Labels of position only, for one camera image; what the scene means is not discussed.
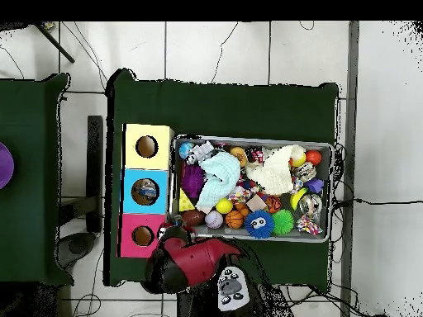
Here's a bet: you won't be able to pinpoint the silver toy robot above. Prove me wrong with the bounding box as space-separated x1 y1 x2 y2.
185 140 215 166

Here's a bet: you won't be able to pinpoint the small brown football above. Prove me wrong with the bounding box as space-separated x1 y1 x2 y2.
182 209 207 227

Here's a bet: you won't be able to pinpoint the small orange basketball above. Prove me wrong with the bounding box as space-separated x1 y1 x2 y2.
225 210 245 229

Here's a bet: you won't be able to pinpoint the wooden box three holes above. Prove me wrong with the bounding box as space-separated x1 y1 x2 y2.
116 123 175 259

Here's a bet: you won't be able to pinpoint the cream waffle cloth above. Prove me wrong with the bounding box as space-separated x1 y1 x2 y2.
245 144 307 196

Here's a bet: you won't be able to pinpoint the crushed clear plastic bottle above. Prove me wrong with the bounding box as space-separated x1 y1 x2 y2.
166 212 185 229

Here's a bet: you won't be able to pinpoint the dark green side table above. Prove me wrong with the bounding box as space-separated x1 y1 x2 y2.
0 73 72 285

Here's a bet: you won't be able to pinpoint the dark green table cloth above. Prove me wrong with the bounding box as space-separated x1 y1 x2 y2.
103 68 340 293

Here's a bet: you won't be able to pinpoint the blue fuzzy googly-eye ball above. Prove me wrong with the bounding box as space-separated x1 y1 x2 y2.
244 210 276 239

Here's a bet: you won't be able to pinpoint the small white baseball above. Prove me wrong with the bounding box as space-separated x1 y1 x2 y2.
204 210 225 229

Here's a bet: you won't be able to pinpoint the shallow wire mesh bin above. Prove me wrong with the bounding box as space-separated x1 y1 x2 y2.
168 134 334 244

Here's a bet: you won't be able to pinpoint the green spiky rubber ball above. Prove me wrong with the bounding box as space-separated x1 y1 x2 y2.
271 208 295 236

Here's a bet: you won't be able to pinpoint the purple spiky ball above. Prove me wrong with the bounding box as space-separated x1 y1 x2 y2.
180 163 207 201

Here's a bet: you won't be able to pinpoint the black tripod leg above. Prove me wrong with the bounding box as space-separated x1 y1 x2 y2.
32 21 76 64

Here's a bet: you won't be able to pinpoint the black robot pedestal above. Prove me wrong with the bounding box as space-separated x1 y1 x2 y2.
176 283 221 317

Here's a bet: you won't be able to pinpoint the blue globe ball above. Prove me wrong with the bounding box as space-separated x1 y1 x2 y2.
178 142 194 160

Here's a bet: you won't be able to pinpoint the mint green waffle cloth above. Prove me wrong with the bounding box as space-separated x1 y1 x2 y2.
196 151 242 211

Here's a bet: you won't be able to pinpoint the black floor cable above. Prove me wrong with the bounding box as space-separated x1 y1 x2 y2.
333 196 423 207

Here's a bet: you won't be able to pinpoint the purple round object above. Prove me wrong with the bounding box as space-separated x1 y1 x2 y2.
0 141 15 190

